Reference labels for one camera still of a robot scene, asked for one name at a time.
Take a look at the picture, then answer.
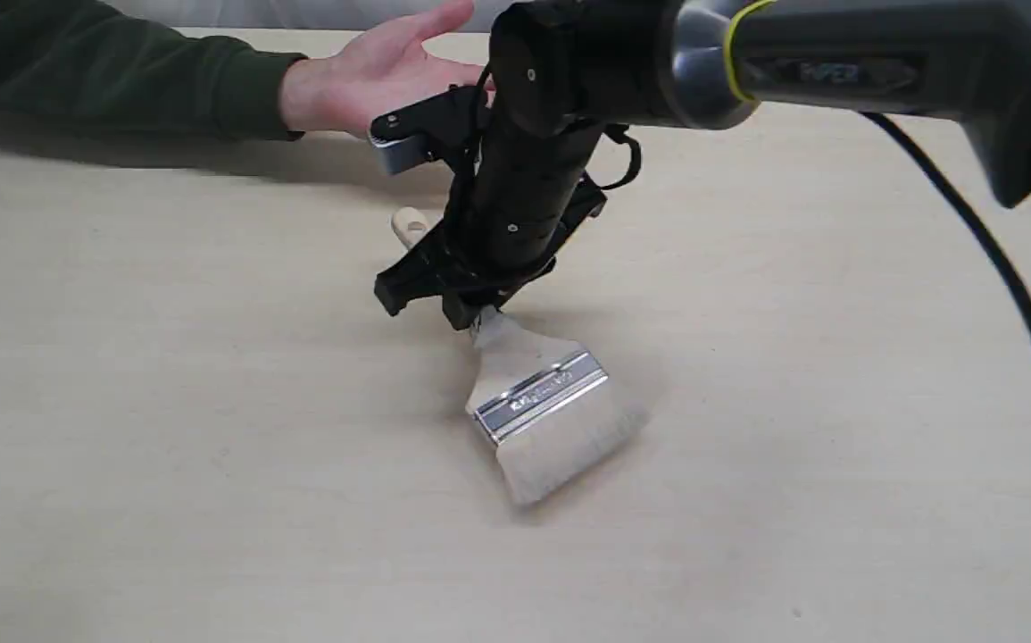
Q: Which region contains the dark green sleeved forearm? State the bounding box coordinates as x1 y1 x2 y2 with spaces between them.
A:
0 1 303 141

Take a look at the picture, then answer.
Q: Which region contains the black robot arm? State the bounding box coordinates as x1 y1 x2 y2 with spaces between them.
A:
370 1 1031 330

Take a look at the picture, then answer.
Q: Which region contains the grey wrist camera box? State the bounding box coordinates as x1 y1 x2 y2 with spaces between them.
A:
367 84 489 177

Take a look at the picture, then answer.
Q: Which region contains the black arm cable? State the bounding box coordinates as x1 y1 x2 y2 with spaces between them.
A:
859 109 1031 456

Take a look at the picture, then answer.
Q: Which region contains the wide white bristle paintbrush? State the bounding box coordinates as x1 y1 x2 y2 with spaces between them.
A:
390 206 650 508

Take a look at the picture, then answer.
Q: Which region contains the person's open bare hand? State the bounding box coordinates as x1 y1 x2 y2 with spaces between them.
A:
278 1 483 136

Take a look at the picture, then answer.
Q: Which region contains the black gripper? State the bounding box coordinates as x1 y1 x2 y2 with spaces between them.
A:
373 115 606 332

